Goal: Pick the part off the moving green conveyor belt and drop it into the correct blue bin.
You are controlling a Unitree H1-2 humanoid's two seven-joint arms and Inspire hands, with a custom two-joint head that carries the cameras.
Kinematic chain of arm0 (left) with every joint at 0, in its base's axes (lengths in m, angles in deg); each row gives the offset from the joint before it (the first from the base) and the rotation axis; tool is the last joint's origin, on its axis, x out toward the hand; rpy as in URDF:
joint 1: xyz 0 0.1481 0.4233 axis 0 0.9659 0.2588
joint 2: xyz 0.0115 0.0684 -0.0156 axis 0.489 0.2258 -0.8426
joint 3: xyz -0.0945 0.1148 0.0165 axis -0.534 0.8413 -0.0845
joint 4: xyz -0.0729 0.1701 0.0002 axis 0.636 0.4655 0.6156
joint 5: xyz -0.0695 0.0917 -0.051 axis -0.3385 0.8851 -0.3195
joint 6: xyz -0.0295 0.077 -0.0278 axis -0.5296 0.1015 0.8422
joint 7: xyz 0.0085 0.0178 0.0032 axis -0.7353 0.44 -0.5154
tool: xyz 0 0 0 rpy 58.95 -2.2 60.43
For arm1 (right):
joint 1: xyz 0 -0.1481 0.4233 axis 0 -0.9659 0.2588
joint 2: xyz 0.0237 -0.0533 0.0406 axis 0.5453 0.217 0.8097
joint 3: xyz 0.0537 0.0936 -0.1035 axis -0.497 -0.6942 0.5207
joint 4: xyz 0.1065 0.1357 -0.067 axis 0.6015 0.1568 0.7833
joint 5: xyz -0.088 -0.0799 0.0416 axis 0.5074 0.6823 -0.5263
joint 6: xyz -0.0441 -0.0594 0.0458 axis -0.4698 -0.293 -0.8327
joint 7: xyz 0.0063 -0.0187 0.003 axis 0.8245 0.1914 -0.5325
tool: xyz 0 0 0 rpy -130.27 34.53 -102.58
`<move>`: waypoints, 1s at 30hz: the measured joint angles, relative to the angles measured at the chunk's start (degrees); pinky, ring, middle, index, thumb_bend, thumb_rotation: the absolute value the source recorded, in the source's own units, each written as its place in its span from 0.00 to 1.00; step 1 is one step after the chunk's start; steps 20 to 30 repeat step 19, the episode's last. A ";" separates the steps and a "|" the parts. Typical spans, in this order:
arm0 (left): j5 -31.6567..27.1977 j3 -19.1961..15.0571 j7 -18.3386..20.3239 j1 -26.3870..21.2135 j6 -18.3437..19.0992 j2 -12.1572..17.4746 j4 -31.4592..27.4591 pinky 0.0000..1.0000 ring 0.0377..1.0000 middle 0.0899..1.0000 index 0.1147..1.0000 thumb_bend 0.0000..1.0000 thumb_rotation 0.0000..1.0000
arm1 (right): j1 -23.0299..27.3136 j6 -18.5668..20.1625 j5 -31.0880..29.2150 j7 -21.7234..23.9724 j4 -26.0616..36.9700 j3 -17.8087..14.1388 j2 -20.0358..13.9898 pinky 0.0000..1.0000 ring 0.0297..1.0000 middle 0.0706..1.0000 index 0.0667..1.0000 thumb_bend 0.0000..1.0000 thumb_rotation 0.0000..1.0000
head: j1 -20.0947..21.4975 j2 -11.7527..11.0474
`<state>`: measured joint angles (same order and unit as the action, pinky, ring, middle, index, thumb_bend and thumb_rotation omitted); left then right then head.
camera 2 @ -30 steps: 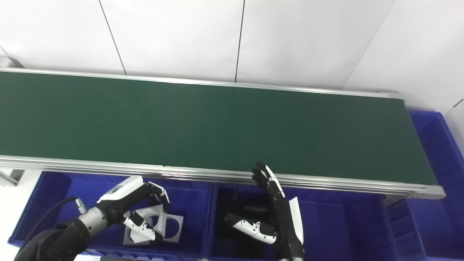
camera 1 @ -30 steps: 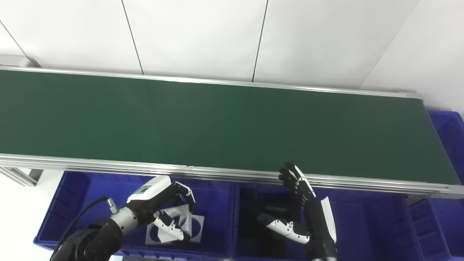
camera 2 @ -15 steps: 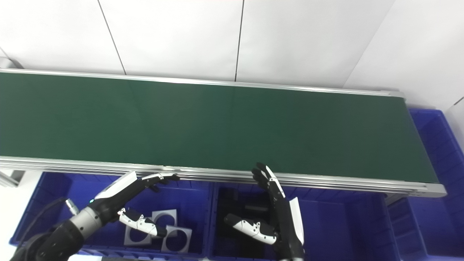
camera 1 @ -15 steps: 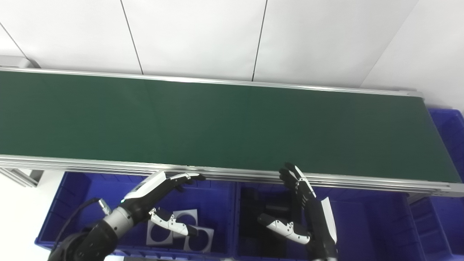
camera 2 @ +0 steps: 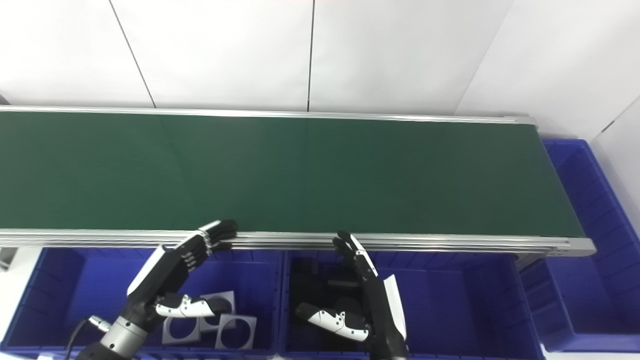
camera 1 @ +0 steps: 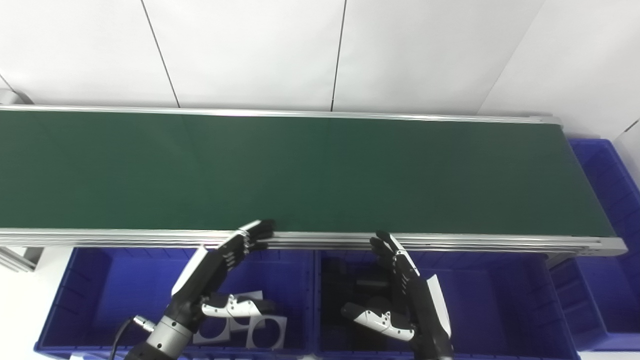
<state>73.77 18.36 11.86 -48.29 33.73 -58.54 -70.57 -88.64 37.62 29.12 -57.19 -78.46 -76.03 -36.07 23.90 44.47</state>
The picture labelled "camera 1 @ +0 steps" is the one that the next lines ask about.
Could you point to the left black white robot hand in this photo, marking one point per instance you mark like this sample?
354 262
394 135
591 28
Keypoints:
210 272

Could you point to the blue bin with white parts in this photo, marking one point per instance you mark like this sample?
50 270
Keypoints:
120 295

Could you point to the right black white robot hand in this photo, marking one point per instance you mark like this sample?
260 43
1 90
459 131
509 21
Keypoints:
425 315

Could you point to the green conveyor belt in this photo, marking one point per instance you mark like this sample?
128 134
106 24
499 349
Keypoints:
450 242
300 175

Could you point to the aluminium conveyor support leg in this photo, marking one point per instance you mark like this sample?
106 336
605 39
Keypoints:
20 260

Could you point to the blue bin with black parts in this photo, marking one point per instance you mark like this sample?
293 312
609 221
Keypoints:
500 305

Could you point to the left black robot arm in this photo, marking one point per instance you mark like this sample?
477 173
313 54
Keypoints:
162 342

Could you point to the empty blue plastic bin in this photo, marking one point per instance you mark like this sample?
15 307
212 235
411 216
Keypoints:
607 200

